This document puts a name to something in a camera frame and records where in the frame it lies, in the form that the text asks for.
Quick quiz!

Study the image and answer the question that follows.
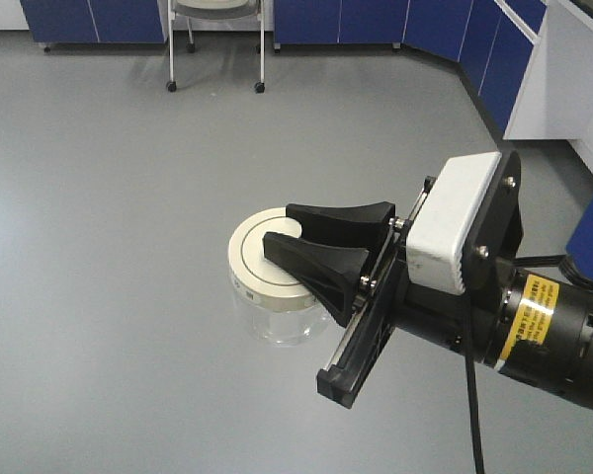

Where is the glass jar with white lid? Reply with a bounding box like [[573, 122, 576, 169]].
[[227, 207, 331, 347]]

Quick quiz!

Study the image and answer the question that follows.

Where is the white wheeled cart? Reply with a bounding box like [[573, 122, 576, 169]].
[[166, 0, 266, 94]]

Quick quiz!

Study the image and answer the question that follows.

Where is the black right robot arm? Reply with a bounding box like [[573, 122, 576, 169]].
[[263, 152, 593, 410]]

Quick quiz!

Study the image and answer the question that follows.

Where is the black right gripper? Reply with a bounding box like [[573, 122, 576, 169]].
[[262, 177, 474, 409]]

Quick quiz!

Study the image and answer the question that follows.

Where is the white fume hood base cabinet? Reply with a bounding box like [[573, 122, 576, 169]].
[[503, 1, 593, 175]]

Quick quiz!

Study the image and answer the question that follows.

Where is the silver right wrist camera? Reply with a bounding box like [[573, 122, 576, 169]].
[[406, 151, 501, 296]]

